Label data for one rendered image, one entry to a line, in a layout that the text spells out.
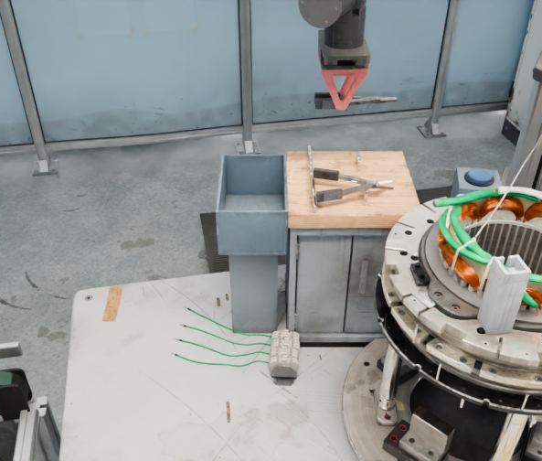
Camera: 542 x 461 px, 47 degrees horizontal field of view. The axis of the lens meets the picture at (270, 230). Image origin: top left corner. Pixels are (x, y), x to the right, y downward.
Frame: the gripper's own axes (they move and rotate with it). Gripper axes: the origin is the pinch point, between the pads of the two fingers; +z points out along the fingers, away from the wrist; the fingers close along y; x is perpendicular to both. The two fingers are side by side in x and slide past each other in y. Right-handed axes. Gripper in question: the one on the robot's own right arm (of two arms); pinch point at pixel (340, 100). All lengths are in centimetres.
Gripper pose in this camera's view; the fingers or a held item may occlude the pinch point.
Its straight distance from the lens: 97.8
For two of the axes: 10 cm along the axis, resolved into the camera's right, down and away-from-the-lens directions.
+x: 10.0, -0.2, 0.1
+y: 0.2, 6.1, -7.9
